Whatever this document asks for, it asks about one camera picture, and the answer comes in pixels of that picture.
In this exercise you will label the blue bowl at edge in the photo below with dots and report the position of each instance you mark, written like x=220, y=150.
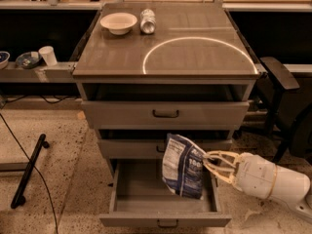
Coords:
x=4, y=59

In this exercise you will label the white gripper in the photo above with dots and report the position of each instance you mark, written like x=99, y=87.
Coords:
x=255, y=175

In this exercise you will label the top grey drawer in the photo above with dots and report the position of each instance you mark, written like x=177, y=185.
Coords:
x=164, y=115

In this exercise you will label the grey side shelf rail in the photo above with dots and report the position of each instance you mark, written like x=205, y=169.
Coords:
x=60, y=73

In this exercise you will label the bottom grey drawer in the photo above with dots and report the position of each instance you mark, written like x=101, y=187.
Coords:
x=140, y=198

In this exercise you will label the grey drawer cabinet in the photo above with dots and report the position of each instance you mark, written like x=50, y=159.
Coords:
x=194, y=55

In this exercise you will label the white paper cup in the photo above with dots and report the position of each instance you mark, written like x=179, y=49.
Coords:
x=48, y=55

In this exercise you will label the blue chip bag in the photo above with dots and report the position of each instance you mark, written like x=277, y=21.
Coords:
x=182, y=167

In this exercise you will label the white bowl on counter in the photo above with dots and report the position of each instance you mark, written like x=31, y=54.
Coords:
x=119, y=23

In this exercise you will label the middle grey drawer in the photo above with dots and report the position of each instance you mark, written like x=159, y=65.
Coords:
x=150, y=148

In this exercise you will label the grey drawer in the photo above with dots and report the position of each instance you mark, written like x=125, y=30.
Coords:
x=140, y=198
x=164, y=115
x=150, y=148

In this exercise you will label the black office chair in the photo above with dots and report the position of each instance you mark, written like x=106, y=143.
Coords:
x=288, y=104

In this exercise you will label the silver soda can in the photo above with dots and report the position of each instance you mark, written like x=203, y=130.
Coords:
x=147, y=21

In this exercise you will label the black floor bar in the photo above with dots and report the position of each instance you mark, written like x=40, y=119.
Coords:
x=19, y=199

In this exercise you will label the blue bowl with items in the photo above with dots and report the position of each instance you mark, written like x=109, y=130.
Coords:
x=28, y=60

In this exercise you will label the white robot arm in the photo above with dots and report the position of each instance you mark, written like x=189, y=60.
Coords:
x=291, y=189

